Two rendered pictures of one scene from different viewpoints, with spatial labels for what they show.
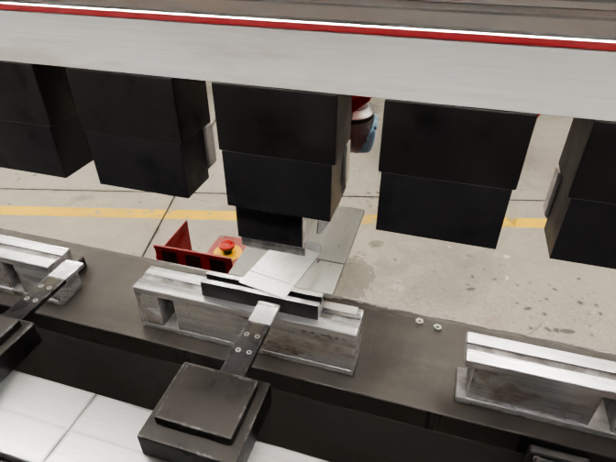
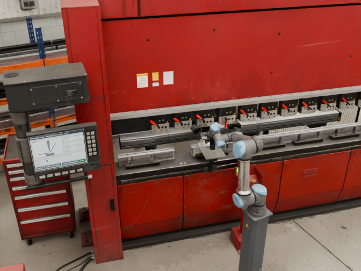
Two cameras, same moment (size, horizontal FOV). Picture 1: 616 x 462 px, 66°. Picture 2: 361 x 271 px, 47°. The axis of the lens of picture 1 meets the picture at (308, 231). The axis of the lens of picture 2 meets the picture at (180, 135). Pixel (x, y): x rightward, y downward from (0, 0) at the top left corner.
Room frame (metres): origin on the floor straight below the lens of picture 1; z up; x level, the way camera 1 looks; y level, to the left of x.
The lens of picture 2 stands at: (3.23, -1.85, 2.91)
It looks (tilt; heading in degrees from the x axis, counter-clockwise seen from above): 30 degrees down; 149
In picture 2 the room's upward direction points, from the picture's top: straight up
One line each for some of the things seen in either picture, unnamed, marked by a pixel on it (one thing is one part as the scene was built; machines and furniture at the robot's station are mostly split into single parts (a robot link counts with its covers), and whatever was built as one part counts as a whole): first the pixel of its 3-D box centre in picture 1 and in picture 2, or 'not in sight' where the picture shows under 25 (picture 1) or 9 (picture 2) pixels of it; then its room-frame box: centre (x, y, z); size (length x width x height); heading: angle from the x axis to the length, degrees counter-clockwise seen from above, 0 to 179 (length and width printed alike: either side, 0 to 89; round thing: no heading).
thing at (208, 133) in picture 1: (148, 124); (225, 113); (0.62, 0.22, 1.26); 0.15 x 0.09 x 0.17; 73
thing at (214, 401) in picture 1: (234, 366); (200, 132); (0.41, 0.10, 1.01); 0.26 x 0.12 x 0.05; 163
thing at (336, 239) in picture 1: (302, 240); (211, 150); (0.71, 0.01, 1.00); 0.26 x 0.18 x 0.01; 163
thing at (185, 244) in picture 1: (210, 261); (248, 178); (0.95, 0.25, 0.75); 0.20 x 0.16 x 0.18; 75
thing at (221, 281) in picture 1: (261, 294); not in sight; (0.57, 0.08, 0.98); 0.20 x 0.03 x 0.03; 73
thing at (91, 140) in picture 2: not in sight; (64, 149); (0.74, -1.25, 1.42); 0.45 x 0.12 x 0.36; 78
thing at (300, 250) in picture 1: (271, 224); (206, 128); (0.57, 0.05, 1.13); 0.10 x 0.02 x 0.10; 73
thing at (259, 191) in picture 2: not in sight; (258, 194); (1.35, 0.00, 0.94); 0.13 x 0.12 x 0.14; 83
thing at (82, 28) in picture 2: not in sight; (93, 130); (0.12, -0.83, 1.15); 0.85 x 0.25 x 2.30; 163
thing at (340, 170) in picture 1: (286, 141); (204, 116); (0.56, 0.03, 1.26); 0.15 x 0.09 x 0.17; 73
